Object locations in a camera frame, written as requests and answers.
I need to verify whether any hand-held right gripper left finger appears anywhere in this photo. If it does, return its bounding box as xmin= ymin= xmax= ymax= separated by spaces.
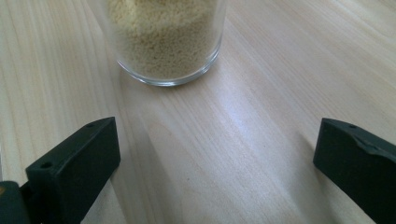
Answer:
xmin=25 ymin=117 xmax=121 ymax=224

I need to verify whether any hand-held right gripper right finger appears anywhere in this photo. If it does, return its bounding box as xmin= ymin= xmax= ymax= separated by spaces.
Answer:
xmin=313 ymin=118 xmax=396 ymax=224

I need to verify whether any yellow grain glass jar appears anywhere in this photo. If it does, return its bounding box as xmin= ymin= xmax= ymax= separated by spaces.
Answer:
xmin=106 ymin=0 xmax=228 ymax=88

